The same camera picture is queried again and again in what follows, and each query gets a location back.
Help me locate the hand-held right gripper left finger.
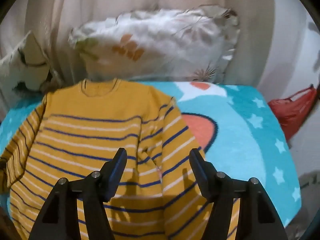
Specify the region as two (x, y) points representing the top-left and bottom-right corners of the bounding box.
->
(28, 148), (128, 240)

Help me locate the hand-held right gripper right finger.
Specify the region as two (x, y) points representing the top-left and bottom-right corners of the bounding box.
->
(189, 148), (287, 240)

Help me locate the yellow striped sweater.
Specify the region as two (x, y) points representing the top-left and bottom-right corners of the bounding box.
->
(0, 78), (238, 240)

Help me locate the blue printed blanket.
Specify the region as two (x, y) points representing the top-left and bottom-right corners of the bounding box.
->
(0, 81), (302, 231)

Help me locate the red bag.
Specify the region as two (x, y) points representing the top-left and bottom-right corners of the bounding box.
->
(267, 84), (317, 142)

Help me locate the white floral pillow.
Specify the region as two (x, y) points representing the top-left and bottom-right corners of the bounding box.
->
(68, 4), (241, 84)

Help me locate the white crane print pillow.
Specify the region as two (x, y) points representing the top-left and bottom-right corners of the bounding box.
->
(0, 30), (63, 98)

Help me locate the beige curtain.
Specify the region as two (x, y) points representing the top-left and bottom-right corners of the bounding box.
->
(0, 0), (277, 93)

